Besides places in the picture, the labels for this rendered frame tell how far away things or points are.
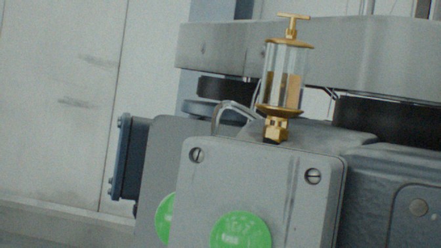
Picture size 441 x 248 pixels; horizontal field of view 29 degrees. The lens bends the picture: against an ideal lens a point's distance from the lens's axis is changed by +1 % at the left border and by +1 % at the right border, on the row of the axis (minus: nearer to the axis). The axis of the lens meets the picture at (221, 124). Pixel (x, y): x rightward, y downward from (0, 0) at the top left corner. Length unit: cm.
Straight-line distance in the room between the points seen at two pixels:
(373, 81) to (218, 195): 19
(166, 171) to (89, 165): 540
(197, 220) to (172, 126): 47
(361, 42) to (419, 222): 17
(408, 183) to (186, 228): 12
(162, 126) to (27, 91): 565
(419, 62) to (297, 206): 19
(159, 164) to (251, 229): 50
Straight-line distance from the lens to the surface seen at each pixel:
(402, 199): 44
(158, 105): 605
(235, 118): 89
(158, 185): 89
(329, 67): 60
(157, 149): 89
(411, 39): 55
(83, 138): 630
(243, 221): 39
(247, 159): 40
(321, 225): 40
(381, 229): 45
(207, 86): 92
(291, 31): 48
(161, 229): 43
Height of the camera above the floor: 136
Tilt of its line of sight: 3 degrees down
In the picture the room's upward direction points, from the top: 9 degrees clockwise
